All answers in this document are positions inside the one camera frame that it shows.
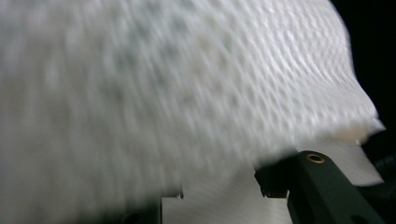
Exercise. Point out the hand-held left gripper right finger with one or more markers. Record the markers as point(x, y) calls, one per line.
point(317, 193)

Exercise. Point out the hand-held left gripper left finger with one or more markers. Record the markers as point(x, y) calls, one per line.
point(149, 214)

